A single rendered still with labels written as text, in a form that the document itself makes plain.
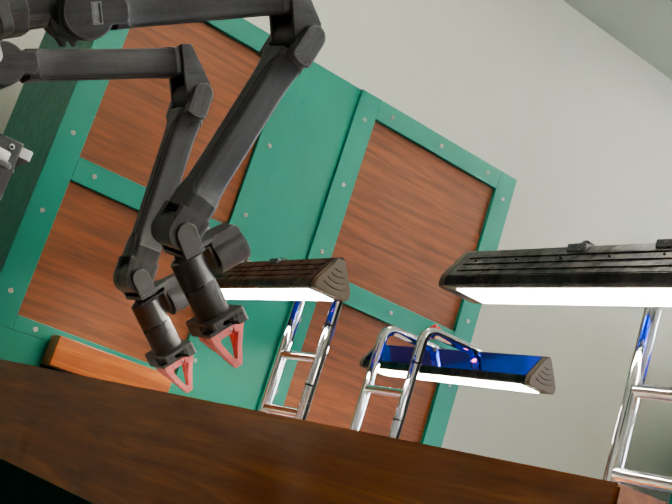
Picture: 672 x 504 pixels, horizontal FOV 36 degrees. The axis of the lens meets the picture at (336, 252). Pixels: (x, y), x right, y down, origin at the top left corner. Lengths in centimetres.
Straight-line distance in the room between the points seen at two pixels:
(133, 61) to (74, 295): 69
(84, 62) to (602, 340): 316
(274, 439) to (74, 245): 136
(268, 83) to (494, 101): 268
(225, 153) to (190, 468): 53
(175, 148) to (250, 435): 90
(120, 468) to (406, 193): 162
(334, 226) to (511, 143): 166
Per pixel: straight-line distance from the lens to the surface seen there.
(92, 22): 155
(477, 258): 157
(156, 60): 207
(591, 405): 466
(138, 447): 156
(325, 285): 188
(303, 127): 282
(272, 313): 274
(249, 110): 170
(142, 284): 201
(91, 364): 246
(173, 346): 205
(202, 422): 141
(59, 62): 200
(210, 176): 167
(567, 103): 462
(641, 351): 153
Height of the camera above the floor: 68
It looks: 13 degrees up
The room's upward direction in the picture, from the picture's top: 18 degrees clockwise
